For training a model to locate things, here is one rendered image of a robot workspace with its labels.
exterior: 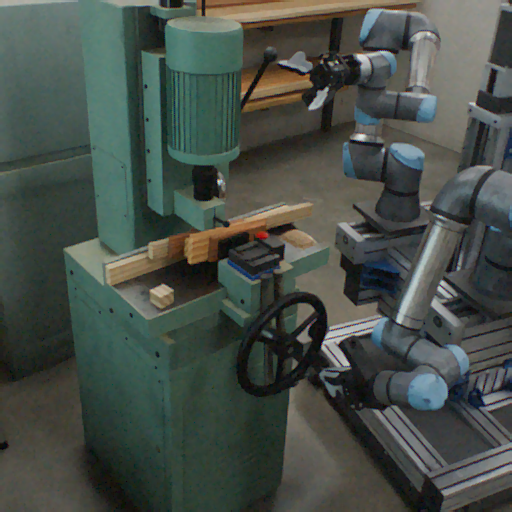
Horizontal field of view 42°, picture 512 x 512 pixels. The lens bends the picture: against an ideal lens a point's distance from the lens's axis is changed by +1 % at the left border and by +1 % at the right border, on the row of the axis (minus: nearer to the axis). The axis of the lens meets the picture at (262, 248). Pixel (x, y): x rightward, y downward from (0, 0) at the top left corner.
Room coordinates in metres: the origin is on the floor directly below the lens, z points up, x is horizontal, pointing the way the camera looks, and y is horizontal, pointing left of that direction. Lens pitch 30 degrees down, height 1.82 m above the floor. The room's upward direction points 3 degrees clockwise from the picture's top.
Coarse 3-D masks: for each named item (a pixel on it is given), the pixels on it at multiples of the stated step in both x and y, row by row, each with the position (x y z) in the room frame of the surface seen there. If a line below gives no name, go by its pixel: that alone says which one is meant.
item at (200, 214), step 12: (180, 192) 1.56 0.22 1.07; (192, 192) 1.57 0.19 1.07; (180, 204) 1.55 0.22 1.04; (192, 204) 1.51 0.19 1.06; (204, 204) 1.50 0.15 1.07; (216, 204) 1.51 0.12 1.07; (180, 216) 1.55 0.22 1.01; (192, 216) 1.51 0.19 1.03; (204, 216) 1.47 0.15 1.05; (216, 216) 1.50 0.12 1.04; (204, 228) 1.47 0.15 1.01
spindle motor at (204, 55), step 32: (192, 32) 1.45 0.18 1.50; (224, 32) 1.47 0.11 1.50; (192, 64) 1.45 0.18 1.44; (224, 64) 1.46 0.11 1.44; (192, 96) 1.45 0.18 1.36; (224, 96) 1.47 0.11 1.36; (192, 128) 1.45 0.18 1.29; (224, 128) 1.47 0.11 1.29; (192, 160) 1.45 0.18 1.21; (224, 160) 1.47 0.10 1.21
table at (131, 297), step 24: (192, 264) 1.48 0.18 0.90; (216, 264) 1.49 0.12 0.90; (312, 264) 1.58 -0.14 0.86; (120, 288) 1.35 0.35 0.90; (144, 288) 1.36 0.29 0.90; (192, 288) 1.37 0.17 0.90; (216, 288) 1.37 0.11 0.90; (120, 312) 1.32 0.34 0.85; (144, 312) 1.26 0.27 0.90; (168, 312) 1.27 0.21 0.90; (192, 312) 1.31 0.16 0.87; (240, 312) 1.32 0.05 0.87
